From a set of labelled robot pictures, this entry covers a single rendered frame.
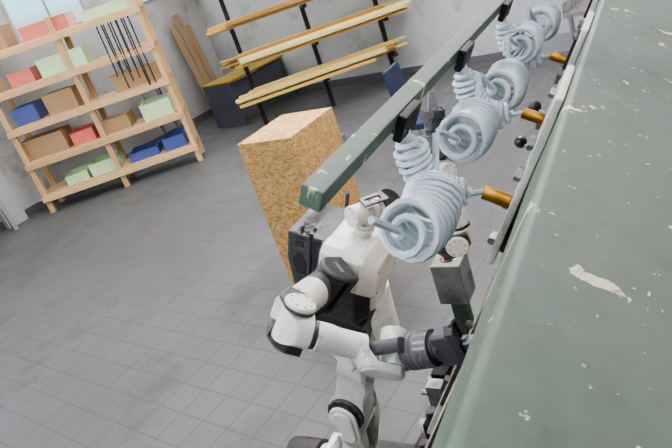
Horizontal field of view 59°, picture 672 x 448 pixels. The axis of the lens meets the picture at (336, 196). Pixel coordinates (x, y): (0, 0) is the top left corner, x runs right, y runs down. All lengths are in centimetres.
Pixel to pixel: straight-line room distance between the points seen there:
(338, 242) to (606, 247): 147
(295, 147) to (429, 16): 616
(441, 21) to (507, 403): 915
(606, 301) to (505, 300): 5
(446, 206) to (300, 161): 298
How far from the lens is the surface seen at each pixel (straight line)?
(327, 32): 863
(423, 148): 63
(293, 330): 140
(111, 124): 906
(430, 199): 57
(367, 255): 175
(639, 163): 46
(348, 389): 223
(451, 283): 238
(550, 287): 31
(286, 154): 354
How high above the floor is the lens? 213
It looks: 21 degrees down
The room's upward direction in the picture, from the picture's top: 19 degrees counter-clockwise
